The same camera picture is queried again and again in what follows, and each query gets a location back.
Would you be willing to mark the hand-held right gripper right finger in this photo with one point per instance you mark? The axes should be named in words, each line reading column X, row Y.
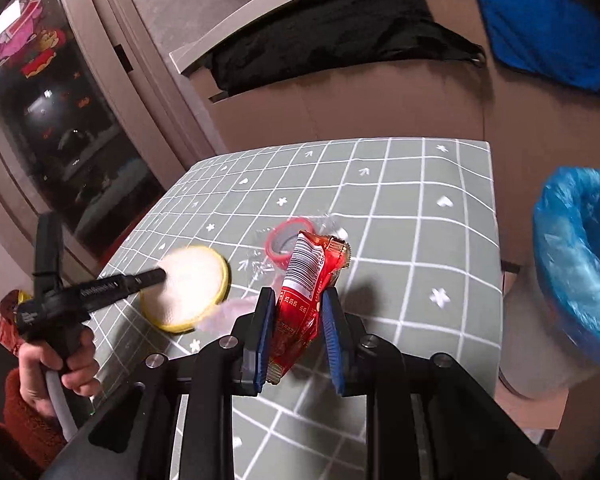
column 332, row 345

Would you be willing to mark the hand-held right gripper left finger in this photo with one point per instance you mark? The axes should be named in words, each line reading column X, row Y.
column 266, row 340

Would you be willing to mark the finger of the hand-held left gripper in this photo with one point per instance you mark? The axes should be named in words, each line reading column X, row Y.
column 120, row 286

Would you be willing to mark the red snack wrapper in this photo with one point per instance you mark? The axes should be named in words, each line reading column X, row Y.
column 302, row 310

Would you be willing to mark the yellow round lid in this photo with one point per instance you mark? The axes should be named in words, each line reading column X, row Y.
column 190, row 290

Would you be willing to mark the white bin with blue liner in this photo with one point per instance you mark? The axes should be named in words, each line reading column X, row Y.
column 570, row 285

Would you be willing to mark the person's left forearm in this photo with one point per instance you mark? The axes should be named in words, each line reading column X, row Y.
column 27, row 430

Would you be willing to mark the person's left hand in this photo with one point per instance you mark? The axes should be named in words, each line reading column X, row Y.
column 85, row 370

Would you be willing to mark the yellow cloth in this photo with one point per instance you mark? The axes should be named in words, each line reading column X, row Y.
column 24, row 297

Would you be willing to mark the clear plastic wrapper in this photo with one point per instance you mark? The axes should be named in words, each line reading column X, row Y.
column 250, row 266

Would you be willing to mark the red tape roll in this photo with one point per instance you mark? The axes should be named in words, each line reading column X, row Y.
column 277, row 240

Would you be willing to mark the green checked tablecloth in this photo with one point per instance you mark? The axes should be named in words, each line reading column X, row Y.
column 405, row 240

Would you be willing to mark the dark glass window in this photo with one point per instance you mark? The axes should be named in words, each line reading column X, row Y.
column 70, row 135

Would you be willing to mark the white shelf board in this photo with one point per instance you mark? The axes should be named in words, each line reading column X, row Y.
column 260, row 25

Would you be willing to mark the black jacket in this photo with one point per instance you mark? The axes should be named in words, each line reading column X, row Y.
column 340, row 35

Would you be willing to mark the blue cloth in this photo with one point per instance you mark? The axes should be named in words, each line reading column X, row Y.
column 550, row 35

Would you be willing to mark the black wall plate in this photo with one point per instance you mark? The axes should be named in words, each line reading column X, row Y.
column 123, row 58

